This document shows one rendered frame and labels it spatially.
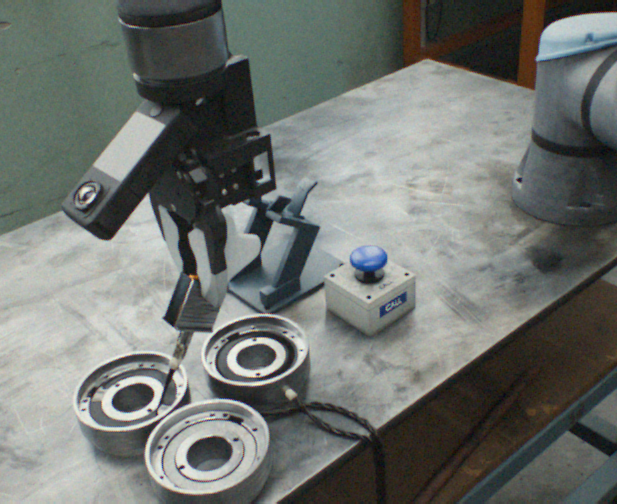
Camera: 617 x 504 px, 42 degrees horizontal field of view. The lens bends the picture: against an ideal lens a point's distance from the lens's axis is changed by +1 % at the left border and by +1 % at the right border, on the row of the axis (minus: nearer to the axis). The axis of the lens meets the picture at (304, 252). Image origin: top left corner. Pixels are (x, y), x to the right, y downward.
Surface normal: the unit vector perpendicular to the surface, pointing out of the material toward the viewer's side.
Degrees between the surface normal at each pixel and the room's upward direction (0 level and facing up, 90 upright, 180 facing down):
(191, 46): 90
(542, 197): 73
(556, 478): 0
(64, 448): 0
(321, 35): 90
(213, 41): 90
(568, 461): 0
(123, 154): 32
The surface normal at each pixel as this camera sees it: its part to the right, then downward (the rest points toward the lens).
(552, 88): -0.91, 0.28
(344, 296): -0.76, 0.40
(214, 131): 0.65, 0.37
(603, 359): -0.07, -0.83
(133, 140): -0.46, -0.48
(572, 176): -0.36, 0.26
